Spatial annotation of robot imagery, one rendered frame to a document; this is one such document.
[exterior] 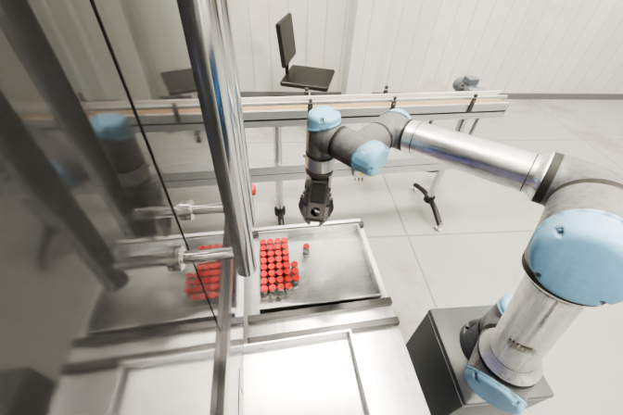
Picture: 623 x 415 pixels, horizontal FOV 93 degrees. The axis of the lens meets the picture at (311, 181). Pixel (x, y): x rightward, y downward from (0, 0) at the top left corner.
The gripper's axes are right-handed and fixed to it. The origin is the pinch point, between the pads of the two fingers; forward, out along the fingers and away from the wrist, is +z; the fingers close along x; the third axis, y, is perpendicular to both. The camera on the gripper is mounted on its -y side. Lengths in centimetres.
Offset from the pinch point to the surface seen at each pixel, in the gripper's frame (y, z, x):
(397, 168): 101, 56, -50
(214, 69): -41, -61, 5
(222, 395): -47, -18, 10
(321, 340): -26.5, 14.4, -4.7
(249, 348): -30.7, 13.2, 12.8
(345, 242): 5.5, 14.5, -10.8
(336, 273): -6.8, 14.4, -8.0
